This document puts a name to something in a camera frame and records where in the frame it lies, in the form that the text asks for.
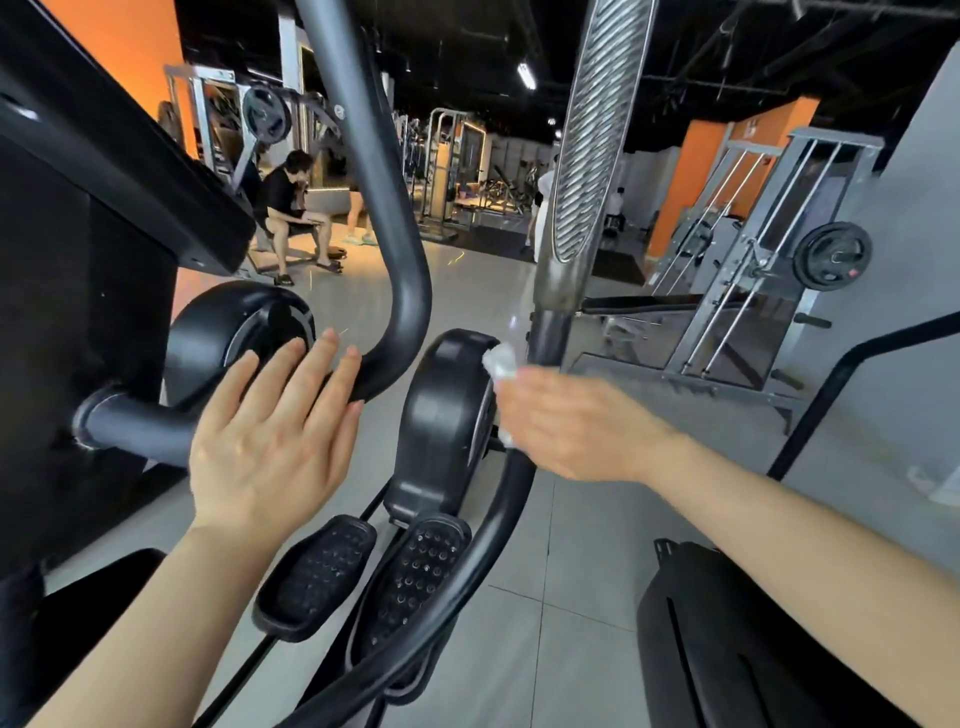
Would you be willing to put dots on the white wet wipe sheet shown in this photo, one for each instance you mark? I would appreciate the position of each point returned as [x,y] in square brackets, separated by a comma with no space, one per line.
[498,360]

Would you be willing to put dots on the small ceiling spot light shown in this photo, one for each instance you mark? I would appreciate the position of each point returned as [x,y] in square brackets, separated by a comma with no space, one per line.
[527,75]

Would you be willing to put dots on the person's left forearm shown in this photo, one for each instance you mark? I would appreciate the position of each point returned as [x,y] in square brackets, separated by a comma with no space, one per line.
[135,645]

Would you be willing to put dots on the person's right hand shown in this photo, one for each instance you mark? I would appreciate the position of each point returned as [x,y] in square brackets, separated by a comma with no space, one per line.
[585,428]

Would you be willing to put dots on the plate loaded gym machine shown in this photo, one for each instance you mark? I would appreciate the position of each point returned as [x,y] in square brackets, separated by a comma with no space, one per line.
[267,113]

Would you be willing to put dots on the black elliptical machine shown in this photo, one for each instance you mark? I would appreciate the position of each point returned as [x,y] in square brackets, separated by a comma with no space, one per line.
[90,300]

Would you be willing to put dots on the person's left hand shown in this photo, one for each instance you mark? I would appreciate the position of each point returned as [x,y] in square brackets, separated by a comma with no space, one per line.
[278,450]

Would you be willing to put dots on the glossy black treadmill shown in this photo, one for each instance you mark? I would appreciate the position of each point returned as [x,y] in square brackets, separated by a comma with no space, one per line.
[750,645]

